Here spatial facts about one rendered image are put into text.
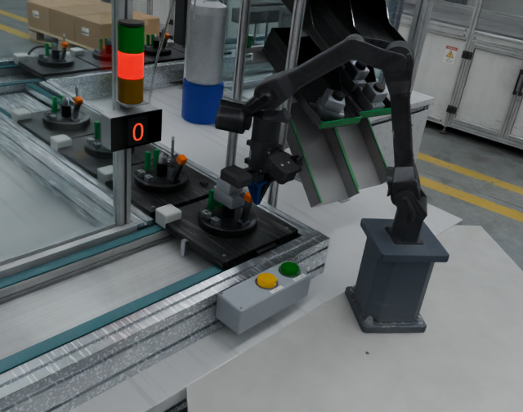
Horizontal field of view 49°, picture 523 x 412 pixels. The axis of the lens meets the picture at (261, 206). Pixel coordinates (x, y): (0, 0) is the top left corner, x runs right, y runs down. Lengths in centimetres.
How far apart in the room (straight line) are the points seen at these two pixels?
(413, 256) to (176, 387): 52
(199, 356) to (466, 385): 52
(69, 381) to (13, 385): 9
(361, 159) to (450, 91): 372
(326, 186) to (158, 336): 62
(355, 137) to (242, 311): 71
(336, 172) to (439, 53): 384
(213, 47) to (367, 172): 83
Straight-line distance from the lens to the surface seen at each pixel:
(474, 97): 524
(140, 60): 117
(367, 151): 164
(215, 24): 215
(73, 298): 120
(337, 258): 149
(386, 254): 116
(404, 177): 115
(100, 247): 129
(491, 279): 160
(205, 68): 218
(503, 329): 143
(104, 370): 106
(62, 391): 103
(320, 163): 150
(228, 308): 113
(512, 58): 511
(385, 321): 128
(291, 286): 120
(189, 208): 140
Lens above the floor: 165
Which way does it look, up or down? 28 degrees down
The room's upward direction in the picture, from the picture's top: 7 degrees clockwise
